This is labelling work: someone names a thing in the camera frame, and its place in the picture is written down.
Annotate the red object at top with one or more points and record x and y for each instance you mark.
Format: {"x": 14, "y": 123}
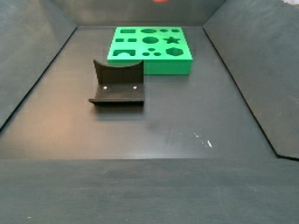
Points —
{"x": 160, "y": 1}

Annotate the black curved holder stand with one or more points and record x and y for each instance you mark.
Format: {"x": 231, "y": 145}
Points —
{"x": 120, "y": 84}

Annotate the green shape sorter block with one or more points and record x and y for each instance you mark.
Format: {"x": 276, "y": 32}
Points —
{"x": 159, "y": 46}

